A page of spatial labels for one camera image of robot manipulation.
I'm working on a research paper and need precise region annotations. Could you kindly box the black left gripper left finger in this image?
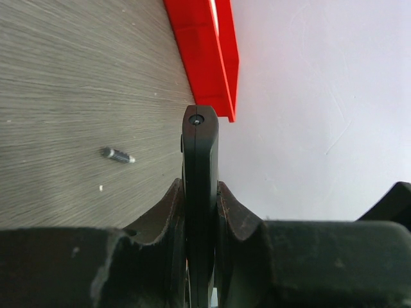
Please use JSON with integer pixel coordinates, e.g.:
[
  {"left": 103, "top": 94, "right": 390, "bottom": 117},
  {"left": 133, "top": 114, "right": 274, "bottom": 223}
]
[{"left": 1, "top": 179, "right": 186, "bottom": 307}]

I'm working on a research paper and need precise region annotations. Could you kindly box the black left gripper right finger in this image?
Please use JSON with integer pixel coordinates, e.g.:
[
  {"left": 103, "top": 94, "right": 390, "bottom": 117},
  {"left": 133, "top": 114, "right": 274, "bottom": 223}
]
[{"left": 215, "top": 183, "right": 410, "bottom": 307}]

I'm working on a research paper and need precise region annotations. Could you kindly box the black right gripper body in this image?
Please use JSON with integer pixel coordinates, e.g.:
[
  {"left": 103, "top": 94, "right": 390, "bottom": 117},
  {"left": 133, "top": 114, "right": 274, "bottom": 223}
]
[{"left": 358, "top": 182, "right": 411, "bottom": 230}]

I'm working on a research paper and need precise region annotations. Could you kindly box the dark grey battery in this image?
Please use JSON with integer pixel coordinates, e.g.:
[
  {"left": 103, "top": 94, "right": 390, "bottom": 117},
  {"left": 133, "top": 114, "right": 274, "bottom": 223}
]
[{"left": 100, "top": 147, "right": 136, "bottom": 164}]

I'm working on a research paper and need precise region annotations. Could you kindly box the red plastic bin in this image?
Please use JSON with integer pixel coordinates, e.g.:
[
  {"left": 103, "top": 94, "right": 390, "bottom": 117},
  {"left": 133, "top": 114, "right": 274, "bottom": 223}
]
[{"left": 164, "top": 0, "right": 240, "bottom": 123}]

